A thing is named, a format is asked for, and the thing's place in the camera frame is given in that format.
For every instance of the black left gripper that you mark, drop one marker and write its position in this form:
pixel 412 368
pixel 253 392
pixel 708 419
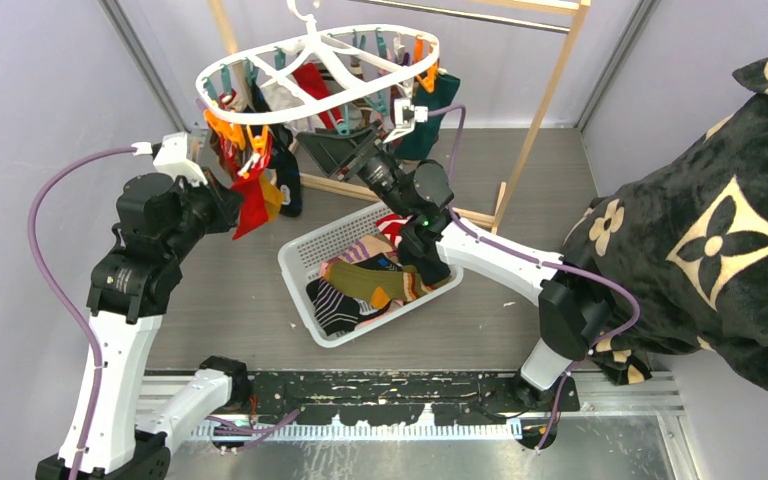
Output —
pixel 225 203

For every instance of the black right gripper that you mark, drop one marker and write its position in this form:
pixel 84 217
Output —
pixel 343 149

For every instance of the red penguin sock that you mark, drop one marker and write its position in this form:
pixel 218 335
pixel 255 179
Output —
pixel 250 183

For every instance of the mustard yellow brown-cuffed sock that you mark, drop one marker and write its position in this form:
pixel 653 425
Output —
pixel 273 198

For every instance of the orange clip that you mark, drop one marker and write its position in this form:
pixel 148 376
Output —
pixel 236 135
pixel 218 125
pixel 258 142

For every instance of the white oval clip hanger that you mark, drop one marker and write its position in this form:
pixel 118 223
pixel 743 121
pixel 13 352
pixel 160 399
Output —
pixel 258 95

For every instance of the olive green sock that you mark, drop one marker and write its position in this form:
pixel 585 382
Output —
pixel 376 287

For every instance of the red snowflake sock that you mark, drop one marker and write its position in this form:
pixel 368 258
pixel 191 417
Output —
pixel 228 153

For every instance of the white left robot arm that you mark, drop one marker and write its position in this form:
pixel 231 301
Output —
pixel 161 219

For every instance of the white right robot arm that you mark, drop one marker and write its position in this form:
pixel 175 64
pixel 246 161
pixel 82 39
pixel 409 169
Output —
pixel 574 302

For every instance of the navy blue patterned sock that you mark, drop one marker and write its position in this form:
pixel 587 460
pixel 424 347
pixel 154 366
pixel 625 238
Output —
pixel 285 165

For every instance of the dark green sock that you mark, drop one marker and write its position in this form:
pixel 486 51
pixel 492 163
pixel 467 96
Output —
pixel 418 144

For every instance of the red white striped sock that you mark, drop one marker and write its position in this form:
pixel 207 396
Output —
pixel 390 227

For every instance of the cream purple striped sock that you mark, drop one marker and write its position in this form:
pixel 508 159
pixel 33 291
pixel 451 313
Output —
pixel 362 249

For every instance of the white plastic basket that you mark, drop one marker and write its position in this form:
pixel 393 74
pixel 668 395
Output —
pixel 300 262

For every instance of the black white striped sock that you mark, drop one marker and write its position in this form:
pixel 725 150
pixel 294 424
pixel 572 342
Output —
pixel 334 312

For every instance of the metal rack rod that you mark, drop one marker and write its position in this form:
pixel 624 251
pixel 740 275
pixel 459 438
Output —
pixel 486 18

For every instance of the black floral plush blanket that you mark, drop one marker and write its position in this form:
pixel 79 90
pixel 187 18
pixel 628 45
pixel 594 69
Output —
pixel 690 242

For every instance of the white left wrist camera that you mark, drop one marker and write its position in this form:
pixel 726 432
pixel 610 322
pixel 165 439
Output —
pixel 173 156

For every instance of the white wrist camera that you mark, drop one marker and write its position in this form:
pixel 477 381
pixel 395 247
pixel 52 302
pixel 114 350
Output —
pixel 406 115
pixel 173 156

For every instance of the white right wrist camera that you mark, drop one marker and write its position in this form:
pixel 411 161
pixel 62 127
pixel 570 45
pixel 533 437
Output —
pixel 406 115

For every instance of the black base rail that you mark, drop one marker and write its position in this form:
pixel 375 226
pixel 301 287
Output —
pixel 394 405

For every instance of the wooden drying rack frame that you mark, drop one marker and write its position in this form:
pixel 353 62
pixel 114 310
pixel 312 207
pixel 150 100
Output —
pixel 362 73

